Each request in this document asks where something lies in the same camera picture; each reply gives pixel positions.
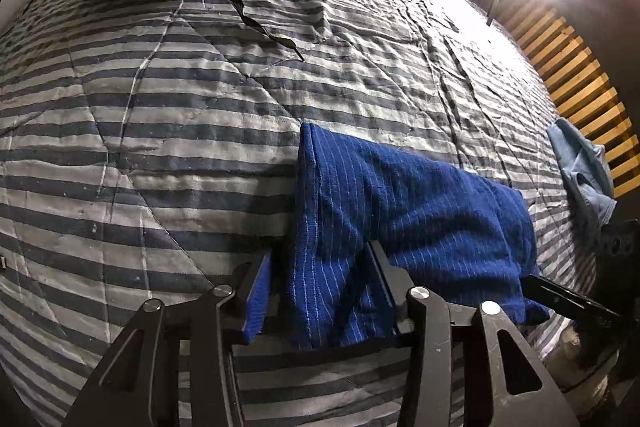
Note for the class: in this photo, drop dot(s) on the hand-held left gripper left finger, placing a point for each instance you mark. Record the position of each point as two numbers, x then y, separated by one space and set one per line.
252 302

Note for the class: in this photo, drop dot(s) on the light blue denim garment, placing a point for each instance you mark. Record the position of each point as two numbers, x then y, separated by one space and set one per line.
582 172

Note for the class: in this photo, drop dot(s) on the white crumpled bag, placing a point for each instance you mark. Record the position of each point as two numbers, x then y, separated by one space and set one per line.
570 349

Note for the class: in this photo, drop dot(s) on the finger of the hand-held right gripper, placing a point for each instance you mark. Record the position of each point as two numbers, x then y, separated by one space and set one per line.
565 299

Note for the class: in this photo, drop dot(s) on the striped quilted blanket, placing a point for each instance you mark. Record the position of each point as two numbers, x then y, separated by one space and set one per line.
175 132

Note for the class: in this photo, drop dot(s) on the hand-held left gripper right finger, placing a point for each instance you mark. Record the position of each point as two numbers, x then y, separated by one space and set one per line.
390 302

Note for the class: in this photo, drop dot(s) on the blue pinstriped cloth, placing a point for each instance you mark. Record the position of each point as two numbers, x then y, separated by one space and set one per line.
400 217

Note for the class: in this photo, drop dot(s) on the small black tripod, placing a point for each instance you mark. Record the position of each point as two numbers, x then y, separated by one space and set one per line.
492 2

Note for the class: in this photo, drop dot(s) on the wooden slatted bed rail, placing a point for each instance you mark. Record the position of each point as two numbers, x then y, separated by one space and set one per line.
580 77

